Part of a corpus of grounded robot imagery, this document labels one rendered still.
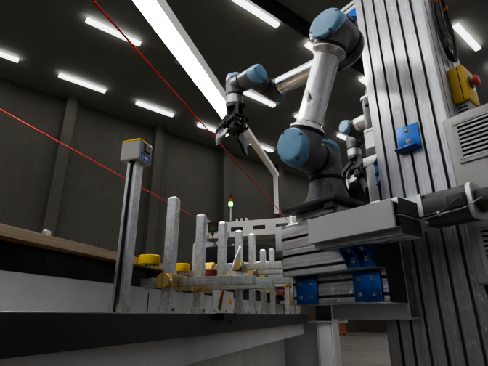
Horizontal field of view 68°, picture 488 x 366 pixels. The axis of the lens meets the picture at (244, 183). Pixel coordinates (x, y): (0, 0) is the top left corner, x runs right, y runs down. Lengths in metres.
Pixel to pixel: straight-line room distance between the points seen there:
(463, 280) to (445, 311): 0.10
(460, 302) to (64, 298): 1.12
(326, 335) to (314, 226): 2.99
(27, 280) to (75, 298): 0.18
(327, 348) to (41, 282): 3.19
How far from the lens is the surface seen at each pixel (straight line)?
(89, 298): 1.33
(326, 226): 1.01
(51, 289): 1.22
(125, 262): 1.11
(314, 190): 1.23
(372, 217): 0.93
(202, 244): 1.57
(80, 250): 1.22
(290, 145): 1.16
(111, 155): 11.83
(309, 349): 4.14
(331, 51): 1.28
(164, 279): 1.30
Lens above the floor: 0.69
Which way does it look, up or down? 20 degrees up
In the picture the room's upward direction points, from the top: straight up
